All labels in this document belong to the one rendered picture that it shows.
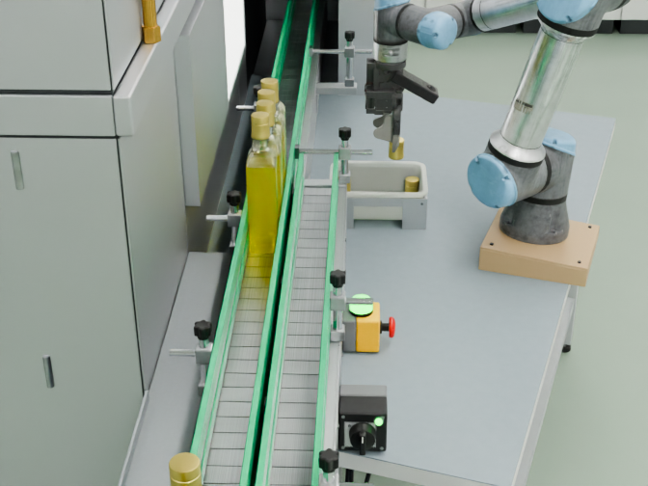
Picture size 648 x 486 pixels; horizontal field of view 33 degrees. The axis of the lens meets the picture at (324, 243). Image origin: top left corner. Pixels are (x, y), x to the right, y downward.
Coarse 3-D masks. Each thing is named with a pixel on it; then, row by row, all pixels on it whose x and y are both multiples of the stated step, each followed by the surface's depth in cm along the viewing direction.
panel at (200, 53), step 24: (216, 0) 230; (192, 24) 200; (216, 24) 231; (192, 48) 199; (216, 48) 231; (192, 72) 199; (216, 72) 232; (192, 96) 201; (216, 96) 232; (192, 120) 203; (216, 120) 233; (192, 144) 206; (216, 144) 234; (192, 168) 208; (192, 192) 210
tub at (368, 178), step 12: (348, 168) 262; (360, 168) 262; (372, 168) 262; (384, 168) 262; (396, 168) 262; (408, 168) 261; (420, 168) 259; (360, 180) 263; (372, 180) 263; (384, 180) 263; (396, 180) 263; (420, 180) 256; (348, 192) 248; (360, 192) 248; (372, 192) 248; (384, 192) 248; (396, 192) 248; (408, 192) 248; (420, 192) 247
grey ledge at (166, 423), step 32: (192, 256) 215; (224, 256) 215; (192, 288) 205; (224, 288) 205; (192, 320) 195; (160, 352) 187; (160, 384) 179; (192, 384) 179; (160, 416) 172; (192, 416) 172; (128, 448) 163; (160, 448) 165; (128, 480) 159; (160, 480) 159
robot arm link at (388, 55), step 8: (376, 48) 239; (384, 48) 238; (392, 48) 237; (400, 48) 238; (376, 56) 240; (384, 56) 238; (392, 56) 238; (400, 56) 239; (384, 64) 240; (392, 64) 240
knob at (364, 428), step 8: (360, 424) 180; (368, 424) 180; (352, 432) 180; (360, 432) 178; (368, 432) 179; (352, 440) 180; (360, 440) 178; (368, 440) 180; (360, 448) 179; (368, 448) 181
